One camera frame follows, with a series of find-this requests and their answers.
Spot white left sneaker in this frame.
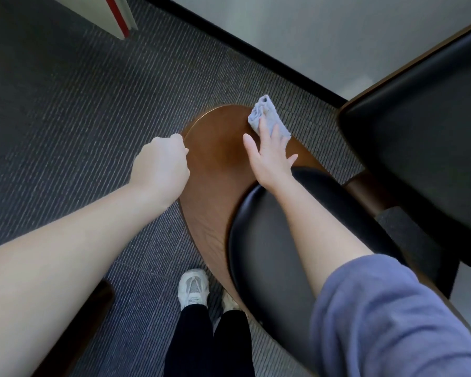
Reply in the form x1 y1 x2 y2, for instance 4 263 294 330
177 269 210 311

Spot person's right forearm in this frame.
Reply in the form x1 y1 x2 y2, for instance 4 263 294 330
266 174 376 298

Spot light blue cleaning cloth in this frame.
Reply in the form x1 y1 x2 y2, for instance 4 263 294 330
247 94 292 144

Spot white panel with red stripe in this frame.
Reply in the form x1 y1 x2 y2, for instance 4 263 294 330
49 0 139 40

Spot person's left hand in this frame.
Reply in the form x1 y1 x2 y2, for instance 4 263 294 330
128 133 191 208

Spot small dark wooden chair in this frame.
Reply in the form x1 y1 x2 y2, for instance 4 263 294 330
31 279 115 377

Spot white sneaker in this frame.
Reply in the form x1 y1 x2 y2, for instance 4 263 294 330
177 269 210 311
213 290 242 330

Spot black trousers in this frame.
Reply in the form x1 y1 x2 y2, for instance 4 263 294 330
164 304 256 377

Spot person's left forearm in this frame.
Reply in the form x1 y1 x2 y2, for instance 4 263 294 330
0 183 165 377

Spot white right sneaker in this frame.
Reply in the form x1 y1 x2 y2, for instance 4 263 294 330
213 290 242 330

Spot wooden chair with black cushion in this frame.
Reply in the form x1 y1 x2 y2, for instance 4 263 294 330
178 14 471 377

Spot person's right hand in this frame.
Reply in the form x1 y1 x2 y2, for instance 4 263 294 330
242 116 299 190

